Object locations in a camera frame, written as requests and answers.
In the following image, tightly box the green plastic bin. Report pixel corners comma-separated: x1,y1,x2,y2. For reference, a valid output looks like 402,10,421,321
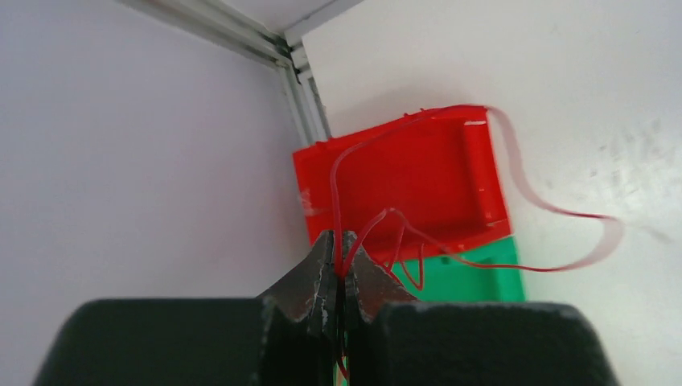
392,256,526,302

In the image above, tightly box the red wire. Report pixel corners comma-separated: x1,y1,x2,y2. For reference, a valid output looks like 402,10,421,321
329,105,624,291

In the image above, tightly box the red plastic bin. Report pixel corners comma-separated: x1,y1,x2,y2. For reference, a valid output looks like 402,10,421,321
293,105,512,261

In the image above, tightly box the aluminium frame rail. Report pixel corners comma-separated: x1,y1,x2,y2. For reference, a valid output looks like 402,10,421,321
121,1,359,146

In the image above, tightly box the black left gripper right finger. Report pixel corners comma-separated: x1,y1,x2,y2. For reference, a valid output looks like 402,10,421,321
345,250,618,385

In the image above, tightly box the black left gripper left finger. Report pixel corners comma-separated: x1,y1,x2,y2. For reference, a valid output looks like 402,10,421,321
34,231,336,385

